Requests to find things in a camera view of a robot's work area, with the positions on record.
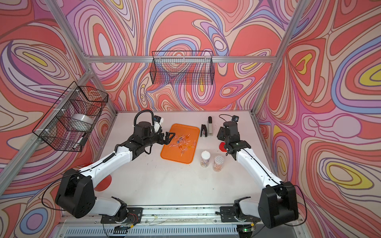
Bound red jar lid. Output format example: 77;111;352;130
219;142;227;152

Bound white lid candy jar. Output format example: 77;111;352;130
200;151;210;168

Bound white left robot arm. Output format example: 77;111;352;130
55;122;175;223

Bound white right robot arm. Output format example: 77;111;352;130
217;121;299;229

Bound lollipop candies on tray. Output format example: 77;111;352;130
169;134;196;156

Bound patterned lid candy jar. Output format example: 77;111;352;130
213;155;224;172

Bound orange tray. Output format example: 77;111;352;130
160;124;200;164

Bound beige and black stapler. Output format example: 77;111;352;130
207;116;213;136

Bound red pen cup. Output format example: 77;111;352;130
94;175;112;192

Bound white bowl in basket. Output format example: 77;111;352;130
69;114;94;132

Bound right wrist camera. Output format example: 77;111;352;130
231;115;239;122

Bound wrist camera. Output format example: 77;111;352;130
231;115;239;122
154;116;164;133

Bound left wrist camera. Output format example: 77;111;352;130
154;116;164;133

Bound black wire basket back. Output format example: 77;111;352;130
149;50;215;85

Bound black wire basket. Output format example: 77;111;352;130
32;82;109;152
149;50;215;85

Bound black wire basket left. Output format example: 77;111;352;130
32;82;109;152

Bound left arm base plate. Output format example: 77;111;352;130
101;207;143;225

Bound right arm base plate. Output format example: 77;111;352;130
215;206;261;223

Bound aluminium frame corner post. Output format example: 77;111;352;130
251;0;311;115

